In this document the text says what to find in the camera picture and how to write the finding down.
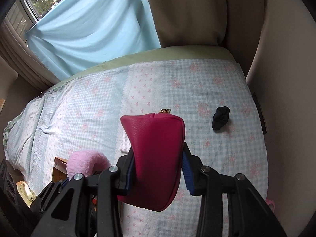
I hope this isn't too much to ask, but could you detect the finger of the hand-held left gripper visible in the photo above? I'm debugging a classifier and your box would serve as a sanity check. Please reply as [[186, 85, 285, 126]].
[[30, 179, 69, 213]]

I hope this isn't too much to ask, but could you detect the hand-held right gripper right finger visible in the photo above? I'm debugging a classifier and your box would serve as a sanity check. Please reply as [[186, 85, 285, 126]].
[[182, 143, 287, 237]]

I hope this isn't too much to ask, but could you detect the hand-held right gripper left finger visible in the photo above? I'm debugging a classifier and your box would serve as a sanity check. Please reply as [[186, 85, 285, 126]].
[[30, 152, 135, 237]]

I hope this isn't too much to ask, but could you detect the magenta leather pouch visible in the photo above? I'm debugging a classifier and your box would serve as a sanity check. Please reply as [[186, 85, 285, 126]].
[[117, 109, 186, 212]]

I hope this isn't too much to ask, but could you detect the pink fluffy scrunchie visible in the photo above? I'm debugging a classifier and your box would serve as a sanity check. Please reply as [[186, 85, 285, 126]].
[[67, 150, 111, 181]]

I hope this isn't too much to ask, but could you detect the yellow cloth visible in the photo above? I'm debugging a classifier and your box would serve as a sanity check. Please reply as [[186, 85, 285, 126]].
[[15, 181, 36, 204]]

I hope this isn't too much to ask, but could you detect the cardboard box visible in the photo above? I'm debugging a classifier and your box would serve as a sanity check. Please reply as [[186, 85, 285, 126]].
[[52, 156, 69, 182]]

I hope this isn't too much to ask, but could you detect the black sock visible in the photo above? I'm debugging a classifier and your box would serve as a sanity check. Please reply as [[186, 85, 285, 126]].
[[212, 106, 231, 131]]

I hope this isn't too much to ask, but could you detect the checked floral bed blanket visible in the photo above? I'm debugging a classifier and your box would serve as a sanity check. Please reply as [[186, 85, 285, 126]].
[[4, 59, 270, 237]]

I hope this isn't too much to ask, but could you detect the pink plastic item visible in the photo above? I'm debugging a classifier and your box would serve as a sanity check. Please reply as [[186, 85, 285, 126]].
[[266, 197, 277, 213]]

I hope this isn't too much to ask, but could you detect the light green bed sheet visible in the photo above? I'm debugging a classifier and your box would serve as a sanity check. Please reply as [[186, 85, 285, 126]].
[[2, 46, 238, 153]]

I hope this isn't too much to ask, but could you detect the beige pleated curtain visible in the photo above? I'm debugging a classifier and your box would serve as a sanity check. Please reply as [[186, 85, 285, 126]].
[[0, 20, 63, 95]]

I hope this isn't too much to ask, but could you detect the light blue curtain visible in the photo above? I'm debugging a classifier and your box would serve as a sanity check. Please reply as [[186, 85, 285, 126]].
[[25, 0, 163, 81]]

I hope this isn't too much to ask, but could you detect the beige headboard cushion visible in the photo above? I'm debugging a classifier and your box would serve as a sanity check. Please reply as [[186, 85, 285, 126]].
[[141, 0, 228, 49]]

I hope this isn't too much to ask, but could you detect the tan headboard panel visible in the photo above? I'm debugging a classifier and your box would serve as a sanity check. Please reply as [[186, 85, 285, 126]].
[[222, 0, 271, 84]]

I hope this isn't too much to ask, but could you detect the window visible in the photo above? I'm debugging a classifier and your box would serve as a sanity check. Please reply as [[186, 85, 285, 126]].
[[4, 0, 62, 45]]

